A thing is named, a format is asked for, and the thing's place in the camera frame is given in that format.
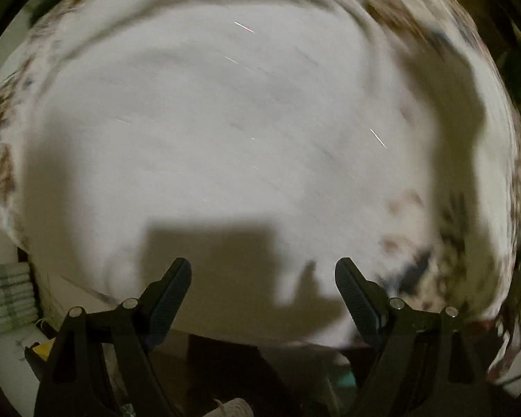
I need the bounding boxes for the white floral bed sheet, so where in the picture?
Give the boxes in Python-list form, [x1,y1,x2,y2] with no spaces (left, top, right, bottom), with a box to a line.
[0,0,521,383]

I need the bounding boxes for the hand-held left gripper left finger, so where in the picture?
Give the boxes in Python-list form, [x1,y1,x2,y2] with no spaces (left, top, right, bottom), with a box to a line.
[34,257,192,417]

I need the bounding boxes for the green striped cloth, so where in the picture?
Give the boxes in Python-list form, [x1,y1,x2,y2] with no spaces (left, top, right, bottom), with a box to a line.
[0,263,39,336]

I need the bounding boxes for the white ribbed roll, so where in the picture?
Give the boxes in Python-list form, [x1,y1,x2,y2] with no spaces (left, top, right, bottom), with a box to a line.
[213,398,253,417]

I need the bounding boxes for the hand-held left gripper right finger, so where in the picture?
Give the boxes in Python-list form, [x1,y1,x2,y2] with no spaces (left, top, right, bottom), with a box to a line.
[334,257,492,417]

